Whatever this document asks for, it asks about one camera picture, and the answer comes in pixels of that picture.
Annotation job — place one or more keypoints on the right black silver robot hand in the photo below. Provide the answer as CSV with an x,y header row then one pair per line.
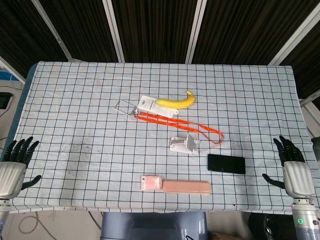
x,y
297,177

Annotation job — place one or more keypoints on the pink tissue pack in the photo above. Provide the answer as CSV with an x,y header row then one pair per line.
x,y
151,183

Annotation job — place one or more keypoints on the yellow banana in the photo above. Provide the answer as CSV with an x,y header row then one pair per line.
x,y
175,103

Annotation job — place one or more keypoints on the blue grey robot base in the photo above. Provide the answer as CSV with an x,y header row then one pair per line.
x,y
152,225

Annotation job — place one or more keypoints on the black box device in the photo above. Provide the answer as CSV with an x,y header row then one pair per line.
x,y
5,100

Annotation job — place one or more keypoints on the white black checkered tablecloth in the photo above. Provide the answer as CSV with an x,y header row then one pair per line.
x,y
75,112

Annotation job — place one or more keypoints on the pink pencil case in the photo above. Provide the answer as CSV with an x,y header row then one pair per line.
x,y
186,187

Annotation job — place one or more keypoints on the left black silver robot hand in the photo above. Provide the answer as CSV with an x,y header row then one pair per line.
x,y
10,175

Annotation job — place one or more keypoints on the black smartphone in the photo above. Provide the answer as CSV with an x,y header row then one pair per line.
x,y
226,164

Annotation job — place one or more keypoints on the white printed packaging card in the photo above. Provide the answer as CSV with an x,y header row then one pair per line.
x,y
148,105

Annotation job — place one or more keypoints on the clear badge holder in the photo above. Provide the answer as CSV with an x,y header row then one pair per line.
x,y
125,107

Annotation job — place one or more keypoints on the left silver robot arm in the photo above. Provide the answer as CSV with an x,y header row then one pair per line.
x,y
3,210

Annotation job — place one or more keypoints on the white partition frame post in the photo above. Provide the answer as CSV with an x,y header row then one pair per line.
x,y
196,30
51,30
292,35
113,30

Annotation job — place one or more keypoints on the white folding phone stand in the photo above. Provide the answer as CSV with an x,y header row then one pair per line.
x,y
180,146

